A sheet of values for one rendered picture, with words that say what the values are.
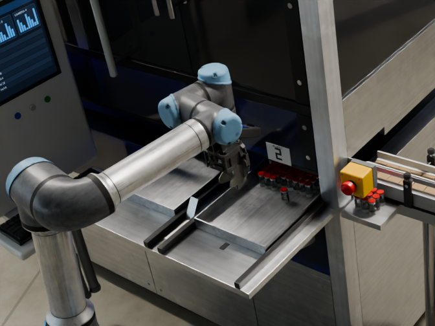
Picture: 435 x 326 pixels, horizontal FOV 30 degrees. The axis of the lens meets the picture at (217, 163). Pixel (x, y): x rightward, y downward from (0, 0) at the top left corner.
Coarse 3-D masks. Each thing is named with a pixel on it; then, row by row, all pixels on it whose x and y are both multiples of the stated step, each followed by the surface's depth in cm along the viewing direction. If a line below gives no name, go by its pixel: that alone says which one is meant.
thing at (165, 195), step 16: (192, 160) 266; (208, 160) 264; (176, 176) 260; (192, 176) 258; (208, 176) 257; (144, 192) 255; (160, 192) 254; (176, 192) 253; (192, 192) 251; (160, 208) 244; (176, 208) 240
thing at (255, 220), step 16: (256, 176) 253; (224, 192) 243; (240, 192) 247; (256, 192) 246; (272, 192) 244; (288, 192) 243; (208, 208) 238; (224, 208) 242; (240, 208) 240; (256, 208) 239; (272, 208) 238; (288, 208) 236; (304, 208) 230; (208, 224) 231; (224, 224) 235; (240, 224) 234; (256, 224) 233; (272, 224) 231; (288, 224) 225; (240, 240) 225; (256, 240) 227; (272, 240) 221
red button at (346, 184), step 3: (345, 183) 220; (348, 183) 219; (351, 183) 220; (342, 186) 220; (345, 186) 219; (348, 186) 219; (351, 186) 219; (354, 186) 219; (342, 189) 220; (345, 189) 220; (348, 189) 219; (351, 189) 219; (354, 189) 219; (342, 192) 221; (345, 192) 220; (348, 192) 220; (351, 192) 219; (354, 192) 220; (348, 195) 221
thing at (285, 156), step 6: (270, 144) 236; (270, 150) 237; (276, 150) 236; (282, 150) 234; (288, 150) 232; (270, 156) 239; (282, 156) 235; (288, 156) 233; (282, 162) 237; (288, 162) 235
